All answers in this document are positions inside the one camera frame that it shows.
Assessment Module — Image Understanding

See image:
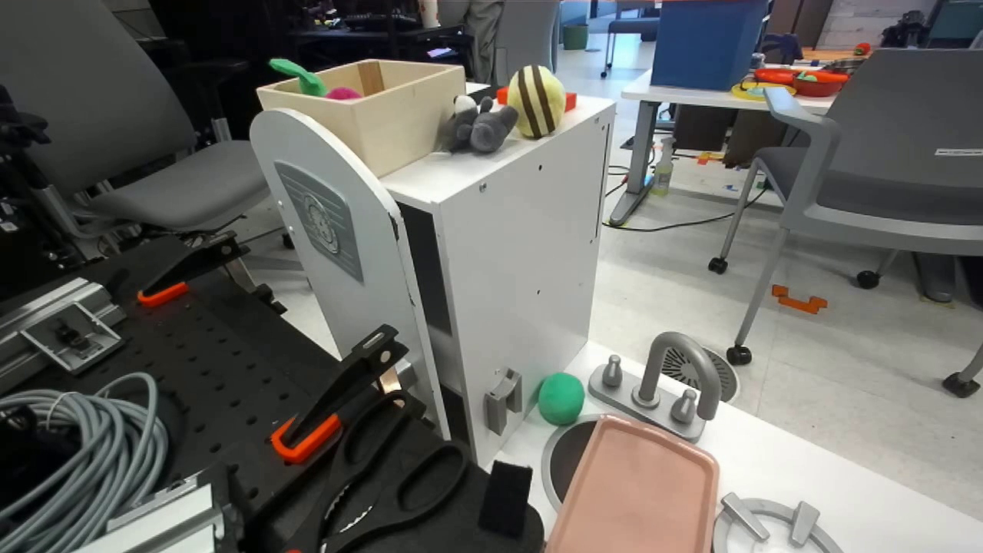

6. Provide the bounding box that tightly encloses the green bowl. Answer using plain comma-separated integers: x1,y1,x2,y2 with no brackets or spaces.
530,368,586,429

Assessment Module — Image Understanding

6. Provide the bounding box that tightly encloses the light wooden box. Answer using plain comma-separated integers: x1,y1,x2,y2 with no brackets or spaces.
256,55,469,180

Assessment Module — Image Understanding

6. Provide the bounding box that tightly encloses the white toy cabinet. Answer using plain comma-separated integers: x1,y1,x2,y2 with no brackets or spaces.
247,90,622,472

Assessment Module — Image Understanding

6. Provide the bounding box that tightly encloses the grey plush animal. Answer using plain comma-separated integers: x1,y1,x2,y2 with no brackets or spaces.
439,92,522,157

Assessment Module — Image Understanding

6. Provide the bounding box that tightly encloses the yellow brown-striped plush ball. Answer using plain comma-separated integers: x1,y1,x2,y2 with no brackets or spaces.
508,61,567,143

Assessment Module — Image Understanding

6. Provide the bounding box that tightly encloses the dark round toy sink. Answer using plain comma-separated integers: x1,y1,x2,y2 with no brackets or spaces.
538,412,602,513

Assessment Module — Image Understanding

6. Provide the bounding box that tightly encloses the clear spray bottle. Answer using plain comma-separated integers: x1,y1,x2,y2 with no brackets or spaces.
648,132,678,201

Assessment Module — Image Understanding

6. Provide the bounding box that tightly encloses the grey toy faucet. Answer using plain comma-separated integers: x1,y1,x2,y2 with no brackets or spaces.
586,328,724,445

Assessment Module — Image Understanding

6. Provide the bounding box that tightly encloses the small black block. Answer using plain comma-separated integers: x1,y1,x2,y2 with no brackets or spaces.
477,458,538,542

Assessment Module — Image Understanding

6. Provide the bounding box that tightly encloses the black scissor-like tool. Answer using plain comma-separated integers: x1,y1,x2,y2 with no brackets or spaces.
316,394,472,553

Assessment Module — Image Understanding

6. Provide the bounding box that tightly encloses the white office desk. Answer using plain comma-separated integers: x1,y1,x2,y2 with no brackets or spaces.
602,80,853,230

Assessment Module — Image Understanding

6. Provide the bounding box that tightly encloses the pink plastic tray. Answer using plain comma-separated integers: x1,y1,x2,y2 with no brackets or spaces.
544,412,722,553

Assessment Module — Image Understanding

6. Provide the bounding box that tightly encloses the black perforated work table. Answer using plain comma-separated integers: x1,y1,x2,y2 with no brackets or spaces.
0,233,546,553

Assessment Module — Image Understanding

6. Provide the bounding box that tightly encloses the green curved plush stem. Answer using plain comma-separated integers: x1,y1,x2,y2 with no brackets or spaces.
268,55,333,103

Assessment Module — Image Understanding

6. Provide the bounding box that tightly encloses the orange toy on desk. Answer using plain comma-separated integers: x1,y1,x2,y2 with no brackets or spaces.
753,61,853,103

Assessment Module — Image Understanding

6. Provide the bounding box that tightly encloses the grey toy stove burner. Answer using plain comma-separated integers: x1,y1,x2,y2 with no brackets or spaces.
713,490,848,553

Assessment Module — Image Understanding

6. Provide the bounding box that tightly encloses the grey office chair on castors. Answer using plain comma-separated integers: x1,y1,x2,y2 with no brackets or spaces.
707,42,983,400

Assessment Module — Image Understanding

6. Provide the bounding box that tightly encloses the silver metal plate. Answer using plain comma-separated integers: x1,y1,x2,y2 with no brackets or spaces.
102,472,223,553

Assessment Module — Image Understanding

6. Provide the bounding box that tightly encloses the large grey padded chair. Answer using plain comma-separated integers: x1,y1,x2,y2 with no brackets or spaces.
0,0,269,233

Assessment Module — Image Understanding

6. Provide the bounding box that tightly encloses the white toy kitchen counter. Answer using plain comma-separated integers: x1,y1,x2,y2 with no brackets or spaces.
488,340,983,553

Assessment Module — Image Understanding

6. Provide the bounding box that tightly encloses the black clamp orange handle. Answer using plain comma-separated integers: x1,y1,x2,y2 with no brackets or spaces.
268,324,411,466
136,230,252,313

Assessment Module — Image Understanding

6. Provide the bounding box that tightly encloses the small metal bracket plate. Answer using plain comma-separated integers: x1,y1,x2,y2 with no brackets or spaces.
19,300,129,376

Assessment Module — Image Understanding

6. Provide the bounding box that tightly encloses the grey cable bundle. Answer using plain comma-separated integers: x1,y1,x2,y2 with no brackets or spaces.
0,368,173,553

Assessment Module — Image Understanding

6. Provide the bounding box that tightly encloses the aluminium extrusion rail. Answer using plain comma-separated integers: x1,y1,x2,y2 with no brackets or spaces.
0,275,125,398

